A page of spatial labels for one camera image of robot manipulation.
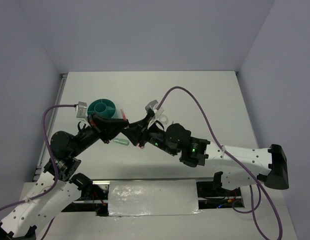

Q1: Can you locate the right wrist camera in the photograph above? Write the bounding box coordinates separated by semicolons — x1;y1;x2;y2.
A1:
145;100;164;127

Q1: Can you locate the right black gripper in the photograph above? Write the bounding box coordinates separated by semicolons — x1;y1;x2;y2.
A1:
121;113;177;156

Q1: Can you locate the pink pen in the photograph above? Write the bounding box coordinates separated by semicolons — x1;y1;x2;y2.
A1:
120;108;127;121

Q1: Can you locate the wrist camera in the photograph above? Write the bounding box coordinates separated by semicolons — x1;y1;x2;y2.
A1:
75;101;88;121
145;100;164;127

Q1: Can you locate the silver foil base cover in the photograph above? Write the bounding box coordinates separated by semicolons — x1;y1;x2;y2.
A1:
108;179;200;217

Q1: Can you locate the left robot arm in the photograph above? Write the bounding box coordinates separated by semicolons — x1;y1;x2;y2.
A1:
0;113;129;240

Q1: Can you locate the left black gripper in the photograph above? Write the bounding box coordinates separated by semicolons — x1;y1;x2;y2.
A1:
70;111;130;156

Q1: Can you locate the clear tape roll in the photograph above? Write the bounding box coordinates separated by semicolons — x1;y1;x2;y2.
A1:
158;114;169;125

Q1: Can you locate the teal round divided container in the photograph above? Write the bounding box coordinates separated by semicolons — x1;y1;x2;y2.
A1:
87;98;117;119

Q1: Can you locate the green highlighter cap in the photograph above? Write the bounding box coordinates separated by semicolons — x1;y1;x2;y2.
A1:
113;138;130;146

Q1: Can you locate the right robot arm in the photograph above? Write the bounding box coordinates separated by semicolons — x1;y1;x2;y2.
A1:
122;117;289;196

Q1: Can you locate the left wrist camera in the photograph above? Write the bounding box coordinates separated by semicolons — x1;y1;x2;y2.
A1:
75;101;88;121

